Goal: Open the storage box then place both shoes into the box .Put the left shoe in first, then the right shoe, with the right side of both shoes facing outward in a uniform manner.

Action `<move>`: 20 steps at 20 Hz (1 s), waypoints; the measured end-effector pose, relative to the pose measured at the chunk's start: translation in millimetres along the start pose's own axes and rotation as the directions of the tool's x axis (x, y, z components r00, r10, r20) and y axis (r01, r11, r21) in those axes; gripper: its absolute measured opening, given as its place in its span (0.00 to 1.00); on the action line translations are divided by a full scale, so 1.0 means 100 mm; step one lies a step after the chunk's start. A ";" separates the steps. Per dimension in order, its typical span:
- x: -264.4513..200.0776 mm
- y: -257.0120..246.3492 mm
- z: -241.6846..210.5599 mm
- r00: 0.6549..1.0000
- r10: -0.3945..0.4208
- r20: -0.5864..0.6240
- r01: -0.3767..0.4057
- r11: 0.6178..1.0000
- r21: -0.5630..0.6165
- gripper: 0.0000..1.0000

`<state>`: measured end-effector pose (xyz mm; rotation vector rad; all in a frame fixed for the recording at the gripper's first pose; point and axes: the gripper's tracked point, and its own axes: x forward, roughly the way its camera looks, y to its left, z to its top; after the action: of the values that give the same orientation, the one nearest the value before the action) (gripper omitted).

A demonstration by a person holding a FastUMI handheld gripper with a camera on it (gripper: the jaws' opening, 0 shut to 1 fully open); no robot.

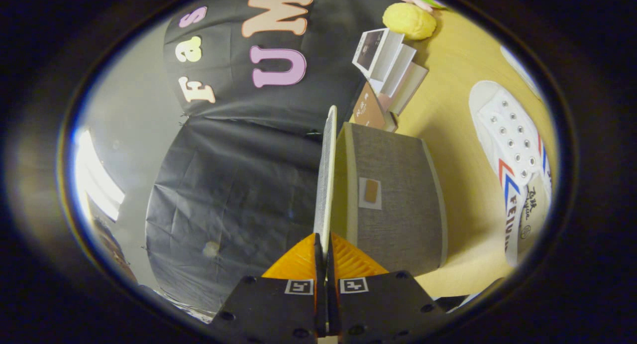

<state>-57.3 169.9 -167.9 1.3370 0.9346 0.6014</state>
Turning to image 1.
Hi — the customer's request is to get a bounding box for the grey fabric storage box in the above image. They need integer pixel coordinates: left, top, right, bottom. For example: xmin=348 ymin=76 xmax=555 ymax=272
xmin=330 ymin=122 xmax=448 ymax=278

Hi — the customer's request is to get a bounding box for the white canvas shoe striped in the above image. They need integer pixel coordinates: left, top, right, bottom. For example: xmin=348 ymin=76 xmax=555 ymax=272
xmin=500 ymin=45 xmax=544 ymax=102
xmin=468 ymin=80 xmax=553 ymax=268

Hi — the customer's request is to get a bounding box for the grey storage box lid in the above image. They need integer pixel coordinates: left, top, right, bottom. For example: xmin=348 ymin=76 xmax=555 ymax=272
xmin=313 ymin=105 xmax=338 ymax=258

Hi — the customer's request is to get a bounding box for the brown cover book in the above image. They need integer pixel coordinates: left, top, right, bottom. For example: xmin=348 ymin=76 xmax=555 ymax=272
xmin=352 ymin=81 xmax=387 ymax=131

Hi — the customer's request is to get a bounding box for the pinkish brown thick book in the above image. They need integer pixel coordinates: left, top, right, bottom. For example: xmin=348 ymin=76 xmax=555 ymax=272
xmin=376 ymin=61 xmax=429 ymax=133

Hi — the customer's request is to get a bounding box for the bright window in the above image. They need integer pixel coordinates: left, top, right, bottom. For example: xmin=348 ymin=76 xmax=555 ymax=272
xmin=74 ymin=127 xmax=125 ymax=221

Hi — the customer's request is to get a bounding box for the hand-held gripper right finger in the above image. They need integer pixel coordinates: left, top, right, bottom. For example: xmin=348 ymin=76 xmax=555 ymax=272
xmin=326 ymin=231 xmax=449 ymax=344

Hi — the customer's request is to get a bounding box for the black backdrop cloth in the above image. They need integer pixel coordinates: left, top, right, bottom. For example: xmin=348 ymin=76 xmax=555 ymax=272
xmin=144 ymin=0 xmax=401 ymax=316

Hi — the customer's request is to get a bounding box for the plain white book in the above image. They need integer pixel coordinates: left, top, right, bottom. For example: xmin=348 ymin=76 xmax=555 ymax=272
xmin=371 ymin=43 xmax=417 ymax=99

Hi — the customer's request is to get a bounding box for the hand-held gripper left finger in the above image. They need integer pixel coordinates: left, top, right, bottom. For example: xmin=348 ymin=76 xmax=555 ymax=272
xmin=208 ymin=232 xmax=328 ymax=344

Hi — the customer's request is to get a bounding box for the yellow plush ball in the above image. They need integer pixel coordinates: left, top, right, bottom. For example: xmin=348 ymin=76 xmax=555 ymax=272
xmin=382 ymin=2 xmax=438 ymax=41

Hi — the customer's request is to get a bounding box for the white book with portrait cover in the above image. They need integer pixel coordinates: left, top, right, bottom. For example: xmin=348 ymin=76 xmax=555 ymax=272
xmin=352 ymin=28 xmax=405 ymax=82

